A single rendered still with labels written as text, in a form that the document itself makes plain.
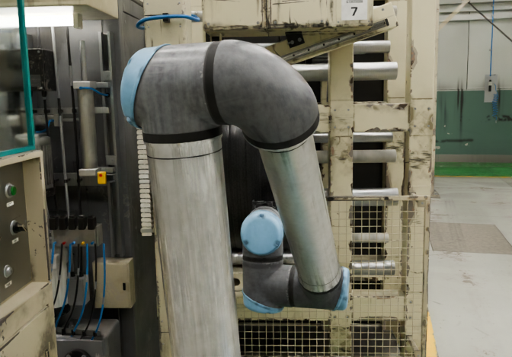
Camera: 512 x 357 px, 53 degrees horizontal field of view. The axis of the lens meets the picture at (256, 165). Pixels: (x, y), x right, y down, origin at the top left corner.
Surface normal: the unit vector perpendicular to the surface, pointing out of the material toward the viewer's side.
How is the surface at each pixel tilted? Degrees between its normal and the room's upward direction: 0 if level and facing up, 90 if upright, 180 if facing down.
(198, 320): 95
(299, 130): 111
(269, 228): 77
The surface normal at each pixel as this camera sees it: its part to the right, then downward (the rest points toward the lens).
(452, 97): -0.23, 0.14
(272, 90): 0.36, 0.07
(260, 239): -0.06, -0.08
